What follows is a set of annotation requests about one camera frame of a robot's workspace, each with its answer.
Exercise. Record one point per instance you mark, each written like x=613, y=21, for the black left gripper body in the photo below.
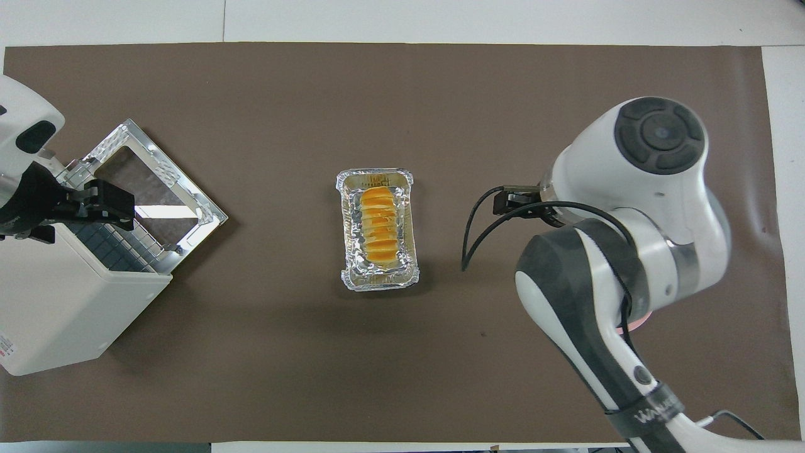
x=28, y=201

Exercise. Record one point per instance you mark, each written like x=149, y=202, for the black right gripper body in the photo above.
x=519, y=201

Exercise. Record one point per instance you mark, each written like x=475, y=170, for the sliced golden bread loaf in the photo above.
x=380, y=223

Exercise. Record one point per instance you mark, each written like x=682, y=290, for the aluminium foil tray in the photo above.
x=377, y=277

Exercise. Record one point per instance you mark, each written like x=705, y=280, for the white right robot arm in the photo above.
x=629, y=163

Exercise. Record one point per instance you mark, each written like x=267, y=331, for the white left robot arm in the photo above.
x=19, y=119

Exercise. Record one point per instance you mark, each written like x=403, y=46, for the glass oven door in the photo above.
x=151, y=195

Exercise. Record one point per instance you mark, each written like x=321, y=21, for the cream toaster oven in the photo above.
x=63, y=302

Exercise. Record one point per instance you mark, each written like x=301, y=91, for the pink round plate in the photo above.
x=635, y=323

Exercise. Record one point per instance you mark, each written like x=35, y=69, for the brown table mat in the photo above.
x=402, y=365

